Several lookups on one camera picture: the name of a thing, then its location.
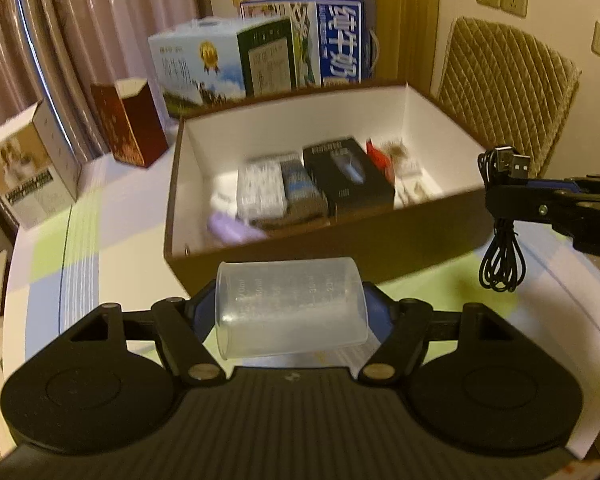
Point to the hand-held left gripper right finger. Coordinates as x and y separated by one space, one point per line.
380 315

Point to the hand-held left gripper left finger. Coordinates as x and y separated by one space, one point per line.
207 310

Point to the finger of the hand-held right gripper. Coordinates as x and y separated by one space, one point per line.
525 205
567 186

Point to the clear plastic measuring cup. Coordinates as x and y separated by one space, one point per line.
290 310

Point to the purple cream tube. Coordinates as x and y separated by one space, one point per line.
235 230

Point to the brown cardboard box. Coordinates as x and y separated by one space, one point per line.
420 240

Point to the clear floss pick box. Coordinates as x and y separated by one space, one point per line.
260 187

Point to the black product box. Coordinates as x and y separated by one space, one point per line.
350 185

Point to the cotton swab bag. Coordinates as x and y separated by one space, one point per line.
400 152

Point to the striped knitted pouch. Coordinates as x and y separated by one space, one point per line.
300 190

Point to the red snack packet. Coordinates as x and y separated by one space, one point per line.
377 157

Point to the chair with quilted cover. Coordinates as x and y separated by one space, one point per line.
505 85

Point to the plaid tablecloth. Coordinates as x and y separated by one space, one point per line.
45 270

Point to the dark red paper box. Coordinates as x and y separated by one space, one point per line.
130 130

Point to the wooden door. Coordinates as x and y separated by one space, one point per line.
405 20

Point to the white beige product box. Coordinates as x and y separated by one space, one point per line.
25 180

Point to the green white milk carton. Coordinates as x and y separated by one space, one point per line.
195 70

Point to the blue milk carton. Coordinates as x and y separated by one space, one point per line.
330 45

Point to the pink curtain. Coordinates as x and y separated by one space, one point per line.
80 20

